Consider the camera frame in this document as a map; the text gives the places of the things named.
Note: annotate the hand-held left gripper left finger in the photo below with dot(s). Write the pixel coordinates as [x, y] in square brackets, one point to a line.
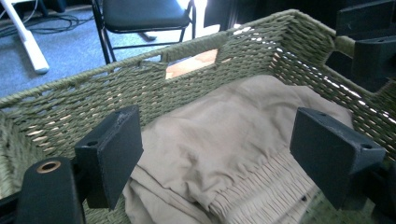
[115, 155]

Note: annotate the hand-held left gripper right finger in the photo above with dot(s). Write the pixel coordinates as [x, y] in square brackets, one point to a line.
[323, 149]

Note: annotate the green woven basket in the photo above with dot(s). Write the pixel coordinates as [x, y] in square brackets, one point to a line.
[93, 93]

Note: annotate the khaki pants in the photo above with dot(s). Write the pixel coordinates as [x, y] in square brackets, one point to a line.
[218, 133]

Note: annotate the white table leg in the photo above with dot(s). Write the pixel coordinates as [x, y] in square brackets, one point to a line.
[29, 46]

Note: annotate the black folding chair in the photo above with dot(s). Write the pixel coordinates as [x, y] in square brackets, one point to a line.
[143, 15]

